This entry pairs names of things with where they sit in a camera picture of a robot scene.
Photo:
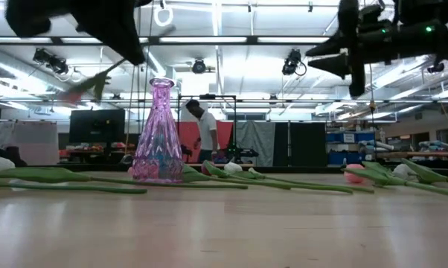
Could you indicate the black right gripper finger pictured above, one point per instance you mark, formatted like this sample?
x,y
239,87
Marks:
x,y
337,65
333,46

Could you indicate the person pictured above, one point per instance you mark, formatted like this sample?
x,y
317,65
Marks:
x,y
207,130

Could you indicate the blue storage bins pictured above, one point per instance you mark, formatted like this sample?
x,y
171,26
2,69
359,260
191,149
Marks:
x,y
335,158

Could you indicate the black ceiling camera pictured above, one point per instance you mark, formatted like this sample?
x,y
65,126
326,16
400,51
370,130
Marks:
x,y
198,66
292,61
436,67
51,61

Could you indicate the pink glass vase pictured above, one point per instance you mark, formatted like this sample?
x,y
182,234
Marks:
x,y
157,149

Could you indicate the black partition panel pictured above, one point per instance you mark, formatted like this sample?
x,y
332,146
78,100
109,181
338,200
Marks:
x,y
307,145

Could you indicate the tulip with green leaves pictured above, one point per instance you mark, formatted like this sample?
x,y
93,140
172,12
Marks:
x,y
376,168

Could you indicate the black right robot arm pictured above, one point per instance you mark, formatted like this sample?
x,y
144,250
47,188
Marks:
x,y
443,41

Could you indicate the white tulip flower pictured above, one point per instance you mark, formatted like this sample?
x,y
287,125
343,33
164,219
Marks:
x,y
402,172
232,167
38,174

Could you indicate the grey curtain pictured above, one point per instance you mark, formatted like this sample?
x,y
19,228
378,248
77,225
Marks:
x,y
255,143

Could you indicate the black overhead beam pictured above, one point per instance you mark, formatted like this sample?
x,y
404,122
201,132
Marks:
x,y
97,41

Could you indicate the red backdrop panel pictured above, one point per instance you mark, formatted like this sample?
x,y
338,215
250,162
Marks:
x,y
226,134

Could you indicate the black monitor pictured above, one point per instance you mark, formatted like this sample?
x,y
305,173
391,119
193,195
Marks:
x,y
97,126

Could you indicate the white board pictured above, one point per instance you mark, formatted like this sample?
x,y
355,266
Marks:
x,y
30,141

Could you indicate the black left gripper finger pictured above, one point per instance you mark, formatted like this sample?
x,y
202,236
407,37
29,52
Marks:
x,y
112,26

